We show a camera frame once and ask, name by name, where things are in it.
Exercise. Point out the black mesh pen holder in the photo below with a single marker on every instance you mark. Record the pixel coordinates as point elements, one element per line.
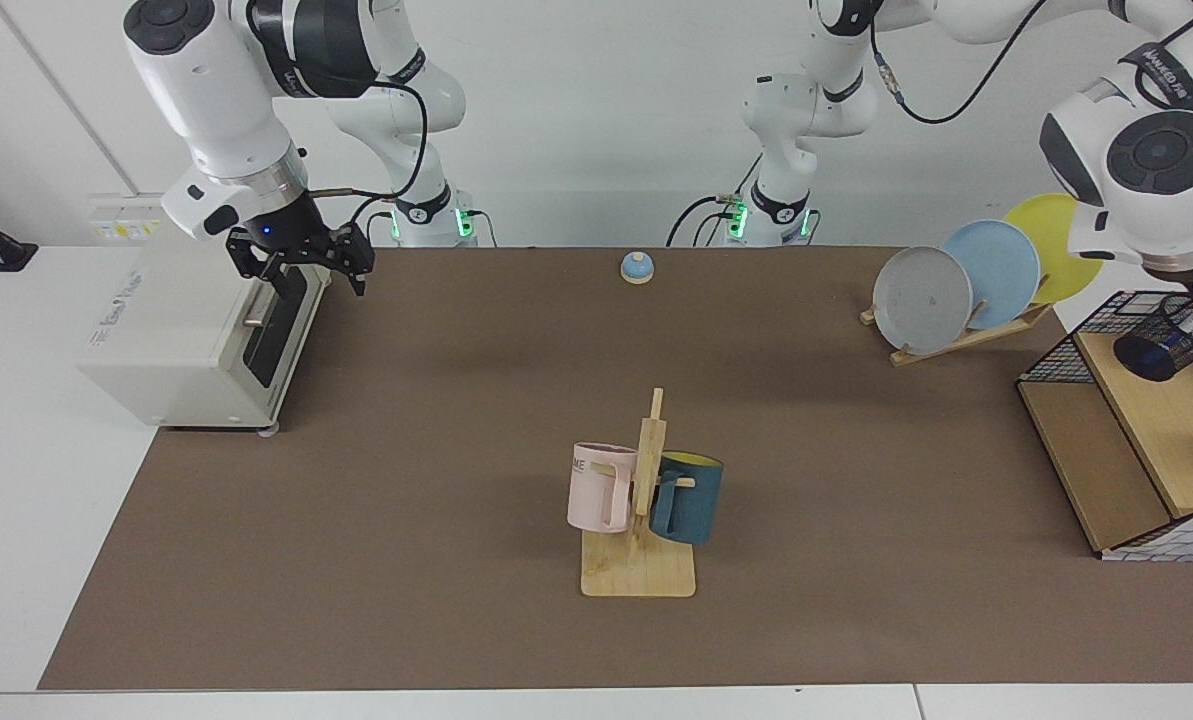
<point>1146,360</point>

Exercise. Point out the pale toaster oven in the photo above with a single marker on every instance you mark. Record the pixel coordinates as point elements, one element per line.
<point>176,330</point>

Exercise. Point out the yellow plate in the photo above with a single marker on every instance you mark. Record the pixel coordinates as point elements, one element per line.
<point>1061,280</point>

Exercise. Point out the light blue plate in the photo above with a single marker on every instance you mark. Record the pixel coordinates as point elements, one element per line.
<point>1001,265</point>

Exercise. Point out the wooden plate rack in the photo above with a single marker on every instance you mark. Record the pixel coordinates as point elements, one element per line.
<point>966,340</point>

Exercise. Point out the small blue round thing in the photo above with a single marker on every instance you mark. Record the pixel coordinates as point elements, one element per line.
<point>637,267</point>

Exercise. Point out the grey plate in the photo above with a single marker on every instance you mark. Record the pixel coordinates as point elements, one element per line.
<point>921,300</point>

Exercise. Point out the brown table cloth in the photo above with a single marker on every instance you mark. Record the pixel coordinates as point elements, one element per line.
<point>456,560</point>

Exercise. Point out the pink cup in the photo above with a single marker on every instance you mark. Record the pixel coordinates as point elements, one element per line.
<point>596,490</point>

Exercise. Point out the dark blue cup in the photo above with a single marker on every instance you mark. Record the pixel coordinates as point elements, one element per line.
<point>691,500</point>

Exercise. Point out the wooden cup stand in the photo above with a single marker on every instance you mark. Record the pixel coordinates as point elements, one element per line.
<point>636,575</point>

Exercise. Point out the white wall socket box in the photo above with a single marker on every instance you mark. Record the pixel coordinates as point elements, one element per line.
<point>121,225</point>

